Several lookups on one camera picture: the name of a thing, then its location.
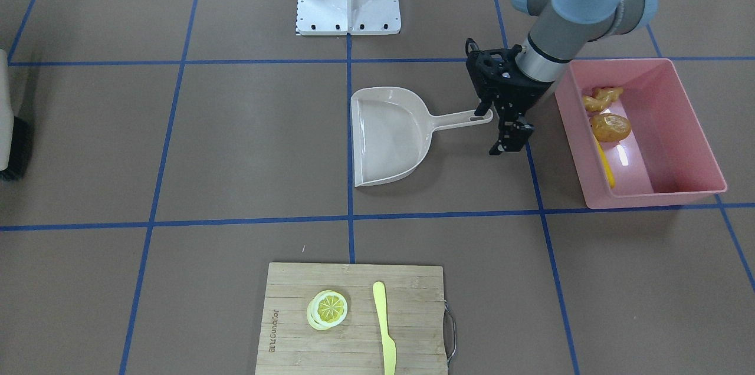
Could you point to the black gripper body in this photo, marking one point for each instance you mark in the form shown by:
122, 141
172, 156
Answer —
522, 94

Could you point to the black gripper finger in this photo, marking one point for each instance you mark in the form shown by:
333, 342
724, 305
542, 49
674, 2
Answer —
484, 110
512, 136

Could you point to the beige plastic dustpan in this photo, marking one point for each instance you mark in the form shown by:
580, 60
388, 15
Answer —
392, 132

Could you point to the brown toy potato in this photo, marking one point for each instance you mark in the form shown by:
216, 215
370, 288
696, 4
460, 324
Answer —
610, 127

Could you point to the orange toy ginger piece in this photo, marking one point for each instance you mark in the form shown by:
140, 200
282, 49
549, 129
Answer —
601, 98

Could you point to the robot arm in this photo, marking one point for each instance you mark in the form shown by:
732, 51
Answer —
564, 27

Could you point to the pink plastic bin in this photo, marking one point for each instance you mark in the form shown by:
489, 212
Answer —
666, 161

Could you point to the bamboo cutting board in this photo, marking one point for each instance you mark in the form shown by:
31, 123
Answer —
415, 320

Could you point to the yellow plastic toy knife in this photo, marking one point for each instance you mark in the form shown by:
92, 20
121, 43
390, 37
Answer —
388, 345

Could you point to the yellow toy lemon slices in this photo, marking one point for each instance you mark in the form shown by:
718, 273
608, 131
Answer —
327, 310

